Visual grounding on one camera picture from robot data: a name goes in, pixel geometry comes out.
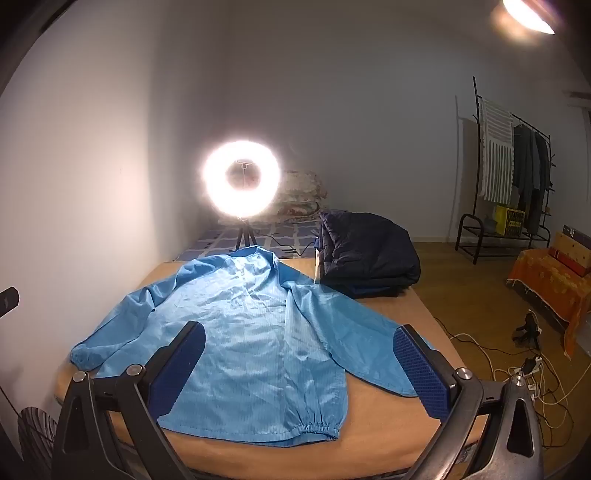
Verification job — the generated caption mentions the ceiling lamp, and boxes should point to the ceiling lamp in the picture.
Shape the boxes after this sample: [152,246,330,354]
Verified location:
[492,0,559,35]

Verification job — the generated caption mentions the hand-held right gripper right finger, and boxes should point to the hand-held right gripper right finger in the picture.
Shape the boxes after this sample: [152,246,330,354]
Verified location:
[392,324,546,480]

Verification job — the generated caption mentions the grey ribbed object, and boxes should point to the grey ribbed object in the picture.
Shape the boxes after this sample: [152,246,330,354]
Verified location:
[19,406,58,467]

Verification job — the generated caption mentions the yellow plastic crate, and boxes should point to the yellow plastic crate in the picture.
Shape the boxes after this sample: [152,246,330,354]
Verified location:
[492,205,527,236]

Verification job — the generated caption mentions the white striped towel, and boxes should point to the white striped towel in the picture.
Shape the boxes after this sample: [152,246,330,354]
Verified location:
[478,99,515,204]

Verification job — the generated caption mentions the white cable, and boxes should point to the white cable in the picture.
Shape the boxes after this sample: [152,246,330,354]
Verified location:
[450,332,573,428]

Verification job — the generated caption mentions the white power strip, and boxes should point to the white power strip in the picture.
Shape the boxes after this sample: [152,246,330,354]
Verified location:
[508,357,543,398]

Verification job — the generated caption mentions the tan blanket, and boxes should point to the tan blanket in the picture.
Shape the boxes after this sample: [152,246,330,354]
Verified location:
[53,258,467,480]

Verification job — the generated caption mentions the blue zip coat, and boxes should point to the blue zip coat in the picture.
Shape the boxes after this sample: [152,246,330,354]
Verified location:
[70,246,446,448]

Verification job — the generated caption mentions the white flat board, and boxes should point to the white flat board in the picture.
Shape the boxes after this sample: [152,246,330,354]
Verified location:
[454,95,477,241]

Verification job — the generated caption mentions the ring light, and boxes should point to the ring light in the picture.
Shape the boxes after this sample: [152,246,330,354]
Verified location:
[199,138,282,220]

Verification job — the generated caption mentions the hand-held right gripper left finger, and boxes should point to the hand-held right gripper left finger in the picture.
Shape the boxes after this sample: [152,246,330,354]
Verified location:
[51,320,206,480]

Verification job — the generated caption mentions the folded floral quilt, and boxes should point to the folded floral quilt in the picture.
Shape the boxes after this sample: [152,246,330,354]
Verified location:
[272,171,331,220]

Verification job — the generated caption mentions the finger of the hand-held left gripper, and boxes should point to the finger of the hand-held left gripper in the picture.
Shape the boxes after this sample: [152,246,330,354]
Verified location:
[0,286,20,317]

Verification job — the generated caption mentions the cardboard box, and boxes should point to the cardboard box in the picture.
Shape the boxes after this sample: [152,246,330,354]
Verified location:
[551,226,591,282]

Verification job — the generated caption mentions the black tripod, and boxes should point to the black tripod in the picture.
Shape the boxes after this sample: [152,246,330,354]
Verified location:
[233,217,259,252]

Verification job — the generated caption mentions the dark hanging clothes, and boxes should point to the dark hanging clothes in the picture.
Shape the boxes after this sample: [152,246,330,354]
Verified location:
[510,124,555,234]

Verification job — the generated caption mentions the black metal clothes rack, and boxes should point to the black metal clothes rack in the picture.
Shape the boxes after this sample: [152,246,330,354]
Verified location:
[455,76,555,265]

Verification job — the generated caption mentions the pile of dark folded clothes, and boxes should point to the pile of dark folded clothes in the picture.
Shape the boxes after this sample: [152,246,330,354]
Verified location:
[314,210,422,298]

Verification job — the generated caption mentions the black cable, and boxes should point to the black cable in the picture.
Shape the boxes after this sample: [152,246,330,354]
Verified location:
[259,233,319,260]

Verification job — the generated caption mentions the blue checkered bed sheet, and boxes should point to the blue checkered bed sheet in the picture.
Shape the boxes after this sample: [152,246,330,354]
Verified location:
[178,217,324,264]

